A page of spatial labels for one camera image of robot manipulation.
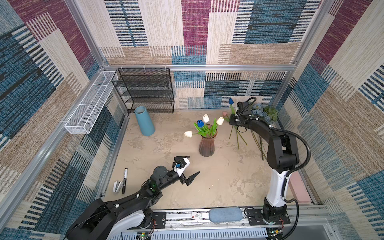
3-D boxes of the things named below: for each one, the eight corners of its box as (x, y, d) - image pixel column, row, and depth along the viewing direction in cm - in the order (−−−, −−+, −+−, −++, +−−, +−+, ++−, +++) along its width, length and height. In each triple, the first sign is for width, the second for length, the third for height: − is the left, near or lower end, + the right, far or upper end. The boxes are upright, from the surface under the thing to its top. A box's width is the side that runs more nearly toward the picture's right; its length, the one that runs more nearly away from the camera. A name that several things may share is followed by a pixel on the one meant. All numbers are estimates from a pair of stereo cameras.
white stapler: (113, 192, 84) (110, 191, 82) (116, 182, 88) (114, 180, 85) (120, 192, 84) (118, 191, 82) (123, 182, 87) (121, 180, 85)
